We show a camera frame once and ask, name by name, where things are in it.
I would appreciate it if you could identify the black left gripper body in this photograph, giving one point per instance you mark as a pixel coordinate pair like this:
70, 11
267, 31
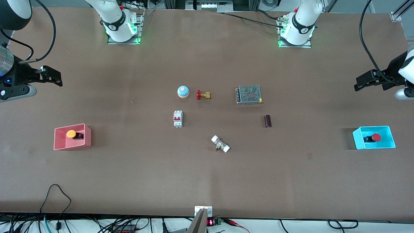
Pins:
390, 78

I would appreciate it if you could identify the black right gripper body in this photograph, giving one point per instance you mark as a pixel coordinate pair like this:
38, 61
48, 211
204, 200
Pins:
22, 75

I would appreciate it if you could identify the red push button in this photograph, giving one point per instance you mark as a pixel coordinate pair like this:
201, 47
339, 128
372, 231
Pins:
375, 137

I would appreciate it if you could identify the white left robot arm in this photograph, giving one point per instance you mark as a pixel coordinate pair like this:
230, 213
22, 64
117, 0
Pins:
300, 26

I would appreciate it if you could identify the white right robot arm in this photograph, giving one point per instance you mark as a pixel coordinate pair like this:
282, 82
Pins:
116, 24

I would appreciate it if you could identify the yellow push button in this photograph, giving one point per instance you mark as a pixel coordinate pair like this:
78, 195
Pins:
71, 134

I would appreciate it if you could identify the cyan plastic bin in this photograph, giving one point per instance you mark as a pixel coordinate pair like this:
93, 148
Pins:
360, 142

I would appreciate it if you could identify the pink plastic bin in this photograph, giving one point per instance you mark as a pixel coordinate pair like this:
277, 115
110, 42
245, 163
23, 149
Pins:
61, 144

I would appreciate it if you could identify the blue and white round button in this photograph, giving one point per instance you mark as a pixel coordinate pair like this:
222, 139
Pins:
183, 92

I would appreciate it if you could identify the metal fitting with white ends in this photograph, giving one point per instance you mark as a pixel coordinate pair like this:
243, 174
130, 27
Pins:
220, 144

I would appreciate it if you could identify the white power strip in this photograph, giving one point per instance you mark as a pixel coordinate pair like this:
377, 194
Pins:
207, 5

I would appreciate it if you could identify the red LED display module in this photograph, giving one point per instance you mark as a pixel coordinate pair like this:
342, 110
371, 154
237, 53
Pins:
214, 222

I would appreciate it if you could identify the aluminium frame profile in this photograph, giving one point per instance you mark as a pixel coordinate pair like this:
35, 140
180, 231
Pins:
399, 13

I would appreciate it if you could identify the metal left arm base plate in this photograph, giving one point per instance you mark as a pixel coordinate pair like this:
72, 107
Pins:
309, 44

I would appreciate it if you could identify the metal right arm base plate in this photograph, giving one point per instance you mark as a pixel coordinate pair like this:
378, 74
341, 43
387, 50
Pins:
141, 26

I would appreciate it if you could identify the white circuit breaker red switch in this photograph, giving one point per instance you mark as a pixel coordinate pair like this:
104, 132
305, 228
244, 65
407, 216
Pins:
178, 119

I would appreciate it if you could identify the grey camera mount bar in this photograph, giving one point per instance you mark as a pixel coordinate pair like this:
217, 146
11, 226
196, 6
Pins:
199, 223

